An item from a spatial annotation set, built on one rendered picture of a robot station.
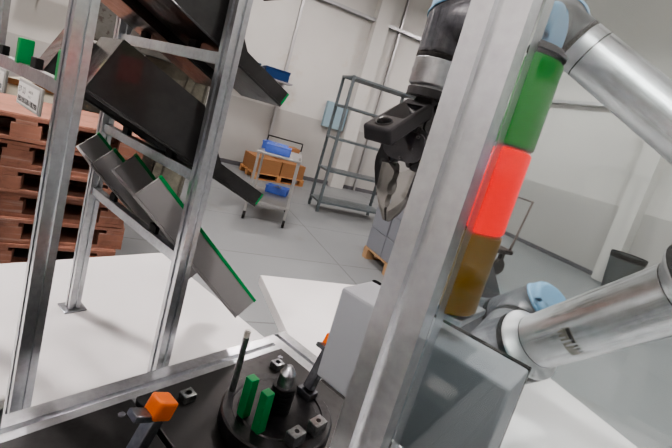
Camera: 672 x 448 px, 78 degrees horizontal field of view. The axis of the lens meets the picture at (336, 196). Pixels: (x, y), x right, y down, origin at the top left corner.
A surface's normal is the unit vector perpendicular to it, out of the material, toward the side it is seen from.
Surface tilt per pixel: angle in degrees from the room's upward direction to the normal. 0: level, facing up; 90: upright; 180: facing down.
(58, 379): 0
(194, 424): 0
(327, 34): 90
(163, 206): 90
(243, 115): 90
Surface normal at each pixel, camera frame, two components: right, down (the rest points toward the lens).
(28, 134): 0.49, 0.29
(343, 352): -0.62, -0.04
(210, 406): 0.27, -0.95
